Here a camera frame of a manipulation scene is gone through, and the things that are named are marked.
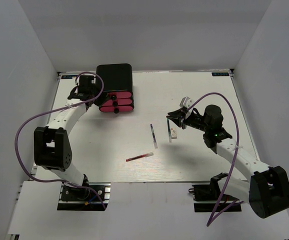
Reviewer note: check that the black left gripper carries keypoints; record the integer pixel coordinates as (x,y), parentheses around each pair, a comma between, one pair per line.
(96,88)

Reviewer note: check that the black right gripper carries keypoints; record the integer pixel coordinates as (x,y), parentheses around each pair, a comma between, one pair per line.
(180,121)

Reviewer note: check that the green pen refill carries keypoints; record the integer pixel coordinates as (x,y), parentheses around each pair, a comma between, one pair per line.
(169,131)

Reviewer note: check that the pink top drawer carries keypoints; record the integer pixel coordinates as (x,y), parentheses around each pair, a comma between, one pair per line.
(120,95)

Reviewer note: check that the purple pen refill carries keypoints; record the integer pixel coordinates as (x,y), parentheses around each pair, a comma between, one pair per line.
(154,137)

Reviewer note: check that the red pen refill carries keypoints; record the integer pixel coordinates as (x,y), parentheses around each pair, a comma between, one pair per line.
(140,156)

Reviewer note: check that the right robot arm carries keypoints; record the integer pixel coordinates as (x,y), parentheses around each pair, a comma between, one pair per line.
(265,188)

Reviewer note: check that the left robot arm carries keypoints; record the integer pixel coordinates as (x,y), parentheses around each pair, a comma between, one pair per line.
(52,148)

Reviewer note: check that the white staples box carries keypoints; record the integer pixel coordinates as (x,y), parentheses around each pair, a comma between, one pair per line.
(173,133)

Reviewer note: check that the black drawer cabinet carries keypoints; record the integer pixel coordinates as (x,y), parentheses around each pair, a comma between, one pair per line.
(117,78)

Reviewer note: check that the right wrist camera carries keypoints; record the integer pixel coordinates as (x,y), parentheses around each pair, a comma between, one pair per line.
(186,103)

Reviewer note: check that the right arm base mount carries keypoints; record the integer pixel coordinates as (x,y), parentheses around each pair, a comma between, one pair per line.
(217,198)

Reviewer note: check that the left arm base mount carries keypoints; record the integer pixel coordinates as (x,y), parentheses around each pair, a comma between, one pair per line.
(83,200)

